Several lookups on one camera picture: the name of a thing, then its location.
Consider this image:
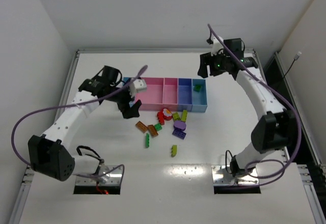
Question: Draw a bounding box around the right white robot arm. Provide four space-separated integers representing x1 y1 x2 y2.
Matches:
198 37 297 177

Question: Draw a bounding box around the red lego brick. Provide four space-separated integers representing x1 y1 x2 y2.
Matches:
157 111 165 125

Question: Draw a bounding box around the orange lego plate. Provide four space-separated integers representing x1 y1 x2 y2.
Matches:
135 121 148 133
147 125 158 137

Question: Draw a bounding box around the small pink bin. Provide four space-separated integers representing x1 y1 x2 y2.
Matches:
162 78 178 111

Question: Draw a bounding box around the large pink bin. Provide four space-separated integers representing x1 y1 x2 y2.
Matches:
135 77 164 111

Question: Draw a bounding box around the lime long lego brick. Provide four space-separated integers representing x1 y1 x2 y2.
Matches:
181 109 188 122

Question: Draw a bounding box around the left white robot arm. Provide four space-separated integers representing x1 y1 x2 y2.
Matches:
28 66 147 181

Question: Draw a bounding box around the lime square lego brick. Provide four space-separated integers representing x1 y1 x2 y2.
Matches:
172 113 181 121

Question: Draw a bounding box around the black wall cable with plug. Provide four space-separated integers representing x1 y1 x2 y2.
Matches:
269 51 303 92

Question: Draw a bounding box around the metal base plate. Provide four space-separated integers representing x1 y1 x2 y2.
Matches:
211 165 259 187
75 164 125 187

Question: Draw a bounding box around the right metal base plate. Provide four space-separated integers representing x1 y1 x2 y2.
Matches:
211 165 259 187

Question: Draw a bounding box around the right light blue bin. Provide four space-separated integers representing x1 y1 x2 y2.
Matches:
192 79 207 113

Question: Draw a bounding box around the lime curved lego brick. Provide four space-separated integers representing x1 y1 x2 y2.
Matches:
171 145 177 157

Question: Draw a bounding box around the red flower lego piece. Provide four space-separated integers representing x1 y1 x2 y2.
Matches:
162 108 173 121

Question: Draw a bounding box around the green square lego brick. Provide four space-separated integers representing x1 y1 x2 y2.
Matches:
154 123 162 131

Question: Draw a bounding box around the long green lego brick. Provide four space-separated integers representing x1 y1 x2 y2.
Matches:
145 133 150 148

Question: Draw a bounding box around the lilac oval lego piece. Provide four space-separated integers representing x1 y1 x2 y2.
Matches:
173 120 186 131

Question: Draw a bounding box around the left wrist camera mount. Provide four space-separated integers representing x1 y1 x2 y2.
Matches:
129 78 147 98

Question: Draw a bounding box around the periwinkle blue bin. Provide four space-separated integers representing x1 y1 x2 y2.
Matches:
177 78 193 111

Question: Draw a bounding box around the left light blue bin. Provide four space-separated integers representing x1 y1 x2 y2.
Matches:
122 76 138 111

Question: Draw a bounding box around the dark purple lego plate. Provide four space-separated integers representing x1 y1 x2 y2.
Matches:
172 129 186 139

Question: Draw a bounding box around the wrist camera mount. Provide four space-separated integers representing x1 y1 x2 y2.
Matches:
129 78 147 98
206 36 224 56

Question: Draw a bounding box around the light blue bin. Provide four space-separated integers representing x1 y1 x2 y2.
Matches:
122 76 138 111
192 79 207 113

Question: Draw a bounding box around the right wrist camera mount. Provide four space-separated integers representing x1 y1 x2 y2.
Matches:
206 36 224 56

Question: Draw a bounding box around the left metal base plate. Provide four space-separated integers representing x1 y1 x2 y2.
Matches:
75 164 125 187

